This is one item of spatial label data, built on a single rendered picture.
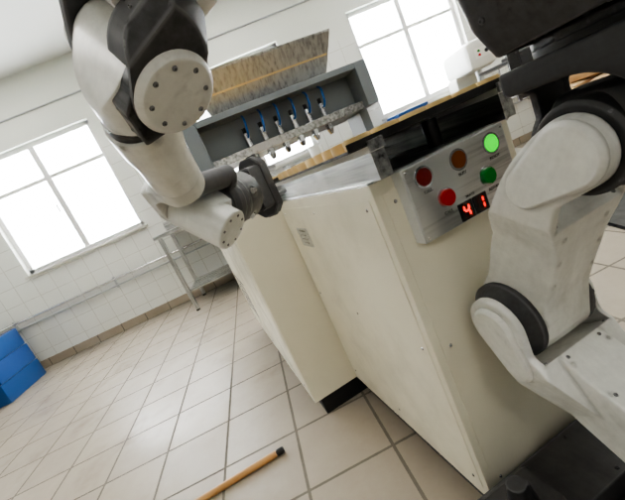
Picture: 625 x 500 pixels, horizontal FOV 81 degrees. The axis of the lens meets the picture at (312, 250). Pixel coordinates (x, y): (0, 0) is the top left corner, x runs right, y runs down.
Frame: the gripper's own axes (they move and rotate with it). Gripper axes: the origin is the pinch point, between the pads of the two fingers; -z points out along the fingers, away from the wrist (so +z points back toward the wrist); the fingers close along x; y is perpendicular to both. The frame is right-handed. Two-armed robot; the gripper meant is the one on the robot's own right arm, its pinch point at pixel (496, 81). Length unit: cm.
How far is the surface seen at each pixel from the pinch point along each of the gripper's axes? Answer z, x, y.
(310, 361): -83, -66, 3
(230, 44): -228, 160, -302
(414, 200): -18.2, -12.9, 39.7
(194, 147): -85, 20, 5
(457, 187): -11.5, -14.4, 33.0
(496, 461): -21, -73, 38
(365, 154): -22.5, -2.2, 41.9
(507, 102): 0.0, -4.4, 21.3
